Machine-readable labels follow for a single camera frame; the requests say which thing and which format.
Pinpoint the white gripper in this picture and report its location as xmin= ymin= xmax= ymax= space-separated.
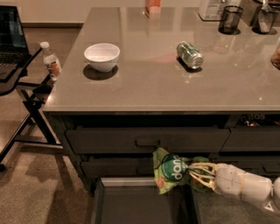
xmin=189 ymin=163 xmax=272 ymax=204

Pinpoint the green rice chip bag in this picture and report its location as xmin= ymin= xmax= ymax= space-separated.
xmin=153 ymin=147 xmax=211 ymax=194

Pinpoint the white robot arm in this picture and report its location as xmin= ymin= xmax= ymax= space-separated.
xmin=188 ymin=163 xmax=280 ymax=216

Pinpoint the top right drawer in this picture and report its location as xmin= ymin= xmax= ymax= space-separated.
xmin=221 ymin=126 xmax=280 ymax=152

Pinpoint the middle right drawer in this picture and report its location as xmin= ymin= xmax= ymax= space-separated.
xmin=209 ymin=154 xmax=280 ymax=178

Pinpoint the snack bag in drawer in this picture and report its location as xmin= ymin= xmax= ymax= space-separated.
xmin=238 ymin=114 xmax=280 ymax=127

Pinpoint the open bottom left drawer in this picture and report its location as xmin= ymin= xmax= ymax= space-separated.
xmin=91 ymin=178 xmax=200 ymax=224

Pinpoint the middle left drawer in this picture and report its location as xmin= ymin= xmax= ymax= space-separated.
xmin=81 ymin=157 xmax=153 ymax=178

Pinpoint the top left drawer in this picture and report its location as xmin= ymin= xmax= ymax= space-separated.
xmin=66 ymin=127 xmax=230 ymax=154

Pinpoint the green soda can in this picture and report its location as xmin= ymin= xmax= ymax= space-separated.
xmin=177 ymin=41 xmax=204 ymax=69

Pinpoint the black mesh cup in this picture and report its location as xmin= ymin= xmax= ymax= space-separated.
xmin=218 ymin=5 xmax=243 ymax=35

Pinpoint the white ceramic bowl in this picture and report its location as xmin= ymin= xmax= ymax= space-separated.
xmin=84 ymin=43 xmax=120 ymax=73

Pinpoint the black laptop stand table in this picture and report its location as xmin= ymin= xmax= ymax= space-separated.
xmin=0 ymin=43 xmax=60 ymax=172

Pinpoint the clear plastic water bottle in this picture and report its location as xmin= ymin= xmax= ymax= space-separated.
xmin=40 ymin=42 xmax=62 ymax=81

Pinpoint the black laptop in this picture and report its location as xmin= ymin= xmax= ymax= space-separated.
xmin=0 ymin=5 xmax=31 ymax=82

